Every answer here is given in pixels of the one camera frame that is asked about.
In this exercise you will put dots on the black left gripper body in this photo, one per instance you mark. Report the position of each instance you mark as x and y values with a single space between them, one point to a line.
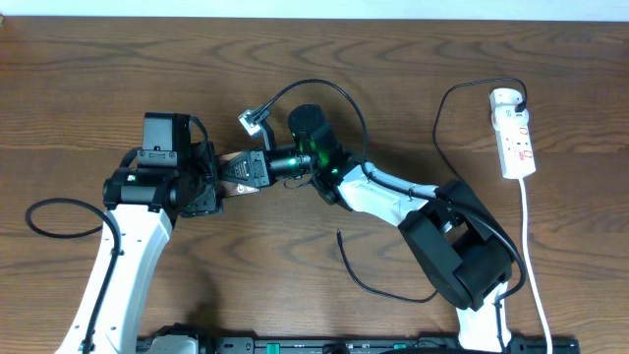
204 178

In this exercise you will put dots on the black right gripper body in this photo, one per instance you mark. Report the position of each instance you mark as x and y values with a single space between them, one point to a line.
262 169

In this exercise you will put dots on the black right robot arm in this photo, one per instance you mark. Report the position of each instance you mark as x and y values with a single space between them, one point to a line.
462 250

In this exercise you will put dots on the white USB charger adapter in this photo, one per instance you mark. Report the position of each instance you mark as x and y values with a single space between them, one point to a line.
506 109

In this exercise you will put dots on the white power strip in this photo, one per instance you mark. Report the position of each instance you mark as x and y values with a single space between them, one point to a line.
515 153

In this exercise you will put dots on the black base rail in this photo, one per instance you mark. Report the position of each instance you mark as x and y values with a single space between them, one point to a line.
180 338

